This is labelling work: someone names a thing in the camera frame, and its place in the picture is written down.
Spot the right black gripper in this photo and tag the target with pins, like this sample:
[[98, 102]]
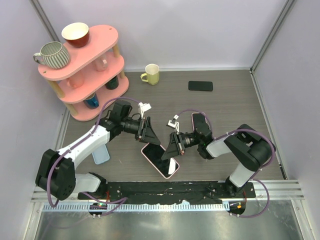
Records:
[[176, 147]]

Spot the pink mug shelf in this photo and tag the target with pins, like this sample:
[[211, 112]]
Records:
[[76, 80], [100, 64]]

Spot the black phone case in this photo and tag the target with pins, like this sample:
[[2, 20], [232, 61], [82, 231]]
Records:
[[204, 86]]

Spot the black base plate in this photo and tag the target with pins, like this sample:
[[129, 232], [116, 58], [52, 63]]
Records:
[[172, 192]]

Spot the yellow mug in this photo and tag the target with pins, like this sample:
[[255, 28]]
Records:
[[151, 75]]

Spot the pink mug middle shelf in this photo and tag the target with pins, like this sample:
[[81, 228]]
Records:
[[76, 80]]

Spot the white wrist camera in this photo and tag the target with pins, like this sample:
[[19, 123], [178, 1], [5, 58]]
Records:
[[174, 124], [142, 108]]

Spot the pink phone case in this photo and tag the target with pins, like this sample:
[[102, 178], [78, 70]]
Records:
[[143, 155], [194, 126]]

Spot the light blue phone case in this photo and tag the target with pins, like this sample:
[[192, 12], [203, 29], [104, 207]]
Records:
[[101, 155]]

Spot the dark green mug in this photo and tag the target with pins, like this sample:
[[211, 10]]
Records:
[[112, 84]]

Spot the red bowl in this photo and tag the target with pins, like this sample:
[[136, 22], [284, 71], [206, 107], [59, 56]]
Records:
[[77, 34]]

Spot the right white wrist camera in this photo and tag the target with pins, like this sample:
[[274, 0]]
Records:
[[174, 124]]

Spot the blue mug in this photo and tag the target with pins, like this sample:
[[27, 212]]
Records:
[[92, 101]]

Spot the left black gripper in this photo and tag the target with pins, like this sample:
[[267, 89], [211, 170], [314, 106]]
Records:
[[146, 134]]

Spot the grey striped mug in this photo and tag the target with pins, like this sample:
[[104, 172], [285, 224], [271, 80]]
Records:
[[53, 55]]

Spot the white cable duct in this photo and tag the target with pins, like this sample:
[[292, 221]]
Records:
[[93, 207]]

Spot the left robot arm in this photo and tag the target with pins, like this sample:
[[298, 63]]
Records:
[[57, 170]]

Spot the aluminium rail frame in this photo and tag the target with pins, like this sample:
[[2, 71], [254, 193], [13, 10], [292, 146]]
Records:
[[277, 189]]

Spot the pink three-tier shelf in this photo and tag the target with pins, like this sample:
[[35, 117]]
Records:
[[102, 43]]

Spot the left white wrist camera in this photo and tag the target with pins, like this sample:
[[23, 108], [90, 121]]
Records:
[[142, 108]]

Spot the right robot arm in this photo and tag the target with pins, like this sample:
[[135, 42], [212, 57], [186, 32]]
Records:
[[252, 149]]

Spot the pink mug upper shelf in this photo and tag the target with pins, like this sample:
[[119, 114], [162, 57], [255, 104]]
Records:
[[100, 64]]

